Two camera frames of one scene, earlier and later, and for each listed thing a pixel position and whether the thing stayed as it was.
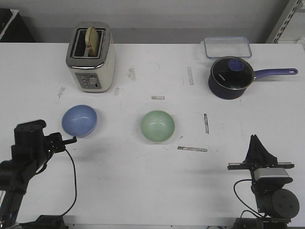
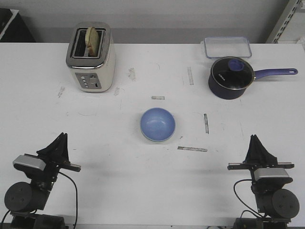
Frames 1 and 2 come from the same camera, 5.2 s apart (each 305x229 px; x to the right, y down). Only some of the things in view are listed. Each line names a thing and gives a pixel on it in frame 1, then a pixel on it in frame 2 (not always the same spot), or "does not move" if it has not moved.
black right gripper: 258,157 does not move
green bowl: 157,126 does not move
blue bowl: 79,120 -> 157,124
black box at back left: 13,29 does not move
